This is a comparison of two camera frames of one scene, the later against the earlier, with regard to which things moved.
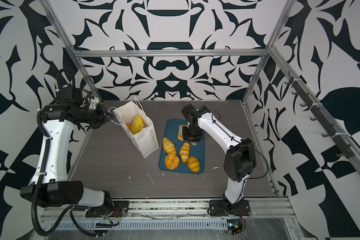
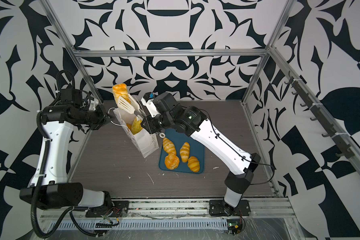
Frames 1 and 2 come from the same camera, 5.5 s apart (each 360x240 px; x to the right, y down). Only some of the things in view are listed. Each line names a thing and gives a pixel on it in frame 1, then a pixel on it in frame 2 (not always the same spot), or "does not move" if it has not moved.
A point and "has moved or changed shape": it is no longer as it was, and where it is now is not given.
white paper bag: x=145 y=139 does not move
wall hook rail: x=322 y=117 does not move
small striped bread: x=180 y=134 has moved or changed shape
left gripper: x=103 y=116 does not move
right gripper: x=186 y=137 -> x=152 y=126
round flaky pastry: x=171 y=161 does not move
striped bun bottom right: x=193 y=164 does not move
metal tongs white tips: x=192 y=142 -> x=132 y=107
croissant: x=137 y=125 does not move
